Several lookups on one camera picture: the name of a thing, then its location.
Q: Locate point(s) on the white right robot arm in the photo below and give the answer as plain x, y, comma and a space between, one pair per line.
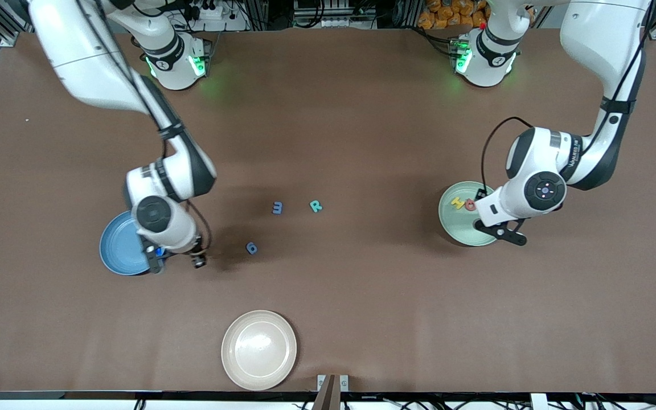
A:
94, 68

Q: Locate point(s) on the blue small letter g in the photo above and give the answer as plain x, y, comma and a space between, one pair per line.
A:
247, 247

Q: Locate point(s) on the red capital letter Q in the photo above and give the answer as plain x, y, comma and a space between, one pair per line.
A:
468, 208

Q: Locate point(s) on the beige plate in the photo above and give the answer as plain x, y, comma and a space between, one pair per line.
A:
258, 350

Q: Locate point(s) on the yellow capital letter H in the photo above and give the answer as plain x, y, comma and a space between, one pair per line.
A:
456, 202

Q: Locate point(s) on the orange packets pile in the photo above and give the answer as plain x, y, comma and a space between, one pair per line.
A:
436, 20

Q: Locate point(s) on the teal capital letter R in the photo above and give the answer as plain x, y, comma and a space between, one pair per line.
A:
314, 206

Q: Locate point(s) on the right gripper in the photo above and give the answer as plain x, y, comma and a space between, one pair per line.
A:
197, 261

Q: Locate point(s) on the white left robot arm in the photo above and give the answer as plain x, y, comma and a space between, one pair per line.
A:
607, 34

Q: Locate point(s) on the green plate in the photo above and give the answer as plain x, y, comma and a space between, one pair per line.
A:
459, 228

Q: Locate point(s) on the grey equipment box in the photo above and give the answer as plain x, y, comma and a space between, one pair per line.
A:
333, 21

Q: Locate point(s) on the blue small letter m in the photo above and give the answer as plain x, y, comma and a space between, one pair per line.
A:
277, 208

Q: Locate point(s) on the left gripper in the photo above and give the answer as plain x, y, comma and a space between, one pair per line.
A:
480, 194

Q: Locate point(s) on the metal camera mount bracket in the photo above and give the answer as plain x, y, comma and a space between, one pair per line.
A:
328, 393

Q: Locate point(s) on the blue plate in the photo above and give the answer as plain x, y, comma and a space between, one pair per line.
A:
117, 245

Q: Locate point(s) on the white power strip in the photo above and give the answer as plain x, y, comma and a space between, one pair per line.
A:
220, 25

